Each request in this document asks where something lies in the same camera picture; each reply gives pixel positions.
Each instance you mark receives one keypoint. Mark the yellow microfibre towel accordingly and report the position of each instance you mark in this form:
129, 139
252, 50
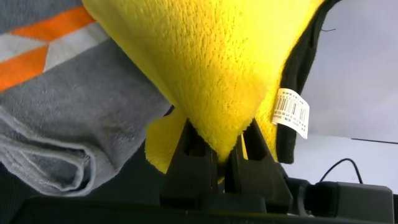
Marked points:
211, 62

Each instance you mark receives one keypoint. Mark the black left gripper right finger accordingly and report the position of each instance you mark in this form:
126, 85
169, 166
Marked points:
258, 183

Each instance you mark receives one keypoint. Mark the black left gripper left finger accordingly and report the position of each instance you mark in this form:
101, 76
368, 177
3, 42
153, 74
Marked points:
189, 177

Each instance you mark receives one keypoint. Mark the grey towel with orange marks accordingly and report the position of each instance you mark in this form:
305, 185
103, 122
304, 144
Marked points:
77, 102

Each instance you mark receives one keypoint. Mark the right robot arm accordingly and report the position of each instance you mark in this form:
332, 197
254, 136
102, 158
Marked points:
348, 199

